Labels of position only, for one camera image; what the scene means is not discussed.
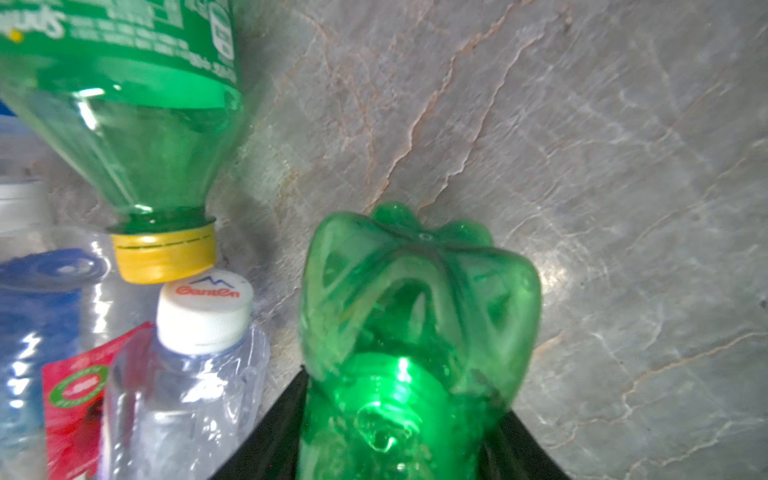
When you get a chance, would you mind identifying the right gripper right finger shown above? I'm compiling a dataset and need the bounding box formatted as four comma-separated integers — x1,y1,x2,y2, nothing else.
479,411,570,480

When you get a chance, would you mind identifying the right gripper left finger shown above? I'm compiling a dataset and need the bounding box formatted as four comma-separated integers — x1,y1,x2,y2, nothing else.
212,368,309,480

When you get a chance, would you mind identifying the clear bottle white Ganten cap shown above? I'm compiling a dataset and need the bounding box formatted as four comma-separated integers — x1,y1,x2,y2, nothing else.
96,268,270,479

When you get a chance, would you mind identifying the clear bottle red label blue cap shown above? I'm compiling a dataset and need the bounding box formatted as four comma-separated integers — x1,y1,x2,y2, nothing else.
1,226,160,479

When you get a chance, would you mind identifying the green Sprite bottle yellow cap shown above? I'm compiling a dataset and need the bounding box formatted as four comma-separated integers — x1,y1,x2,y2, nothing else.
1,0,244,284

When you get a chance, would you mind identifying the clear bottle blue label white cap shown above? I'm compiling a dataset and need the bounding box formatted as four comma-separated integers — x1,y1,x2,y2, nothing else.
1,103,53,234

